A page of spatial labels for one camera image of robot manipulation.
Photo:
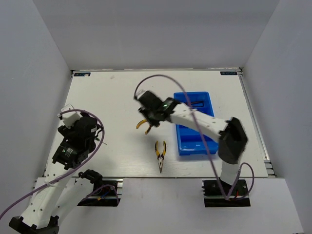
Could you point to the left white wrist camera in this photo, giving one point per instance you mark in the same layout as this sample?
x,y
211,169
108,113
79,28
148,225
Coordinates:
x,y
69,115

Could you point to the dark hex key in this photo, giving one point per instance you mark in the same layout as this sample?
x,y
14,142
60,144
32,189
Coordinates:
x,y
197,104

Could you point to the right blue table label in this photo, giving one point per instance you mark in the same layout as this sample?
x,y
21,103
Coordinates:
x,y
228,73

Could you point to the blue divided plastic bin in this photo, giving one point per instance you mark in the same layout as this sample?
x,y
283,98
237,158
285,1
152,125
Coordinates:
x,y
189,141

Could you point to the blue table label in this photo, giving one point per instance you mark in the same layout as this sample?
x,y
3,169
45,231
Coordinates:
x,y
228,73
82,74

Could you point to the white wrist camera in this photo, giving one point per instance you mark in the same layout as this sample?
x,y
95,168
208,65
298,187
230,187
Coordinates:
x,y
69,115
138,94

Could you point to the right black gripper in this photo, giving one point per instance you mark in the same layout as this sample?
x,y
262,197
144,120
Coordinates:
x,y
153,122

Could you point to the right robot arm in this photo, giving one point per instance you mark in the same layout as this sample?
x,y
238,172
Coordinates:
x,y
229,134

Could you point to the left blue table label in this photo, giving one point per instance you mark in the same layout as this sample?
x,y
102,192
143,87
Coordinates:
x,y
82,74

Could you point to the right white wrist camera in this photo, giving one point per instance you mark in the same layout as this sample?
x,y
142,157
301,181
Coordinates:
x,y
138,94

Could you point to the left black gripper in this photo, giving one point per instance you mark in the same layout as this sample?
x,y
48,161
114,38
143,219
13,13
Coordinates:
x,y
68,133

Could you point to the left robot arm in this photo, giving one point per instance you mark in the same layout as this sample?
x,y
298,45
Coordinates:
x,y
50,205

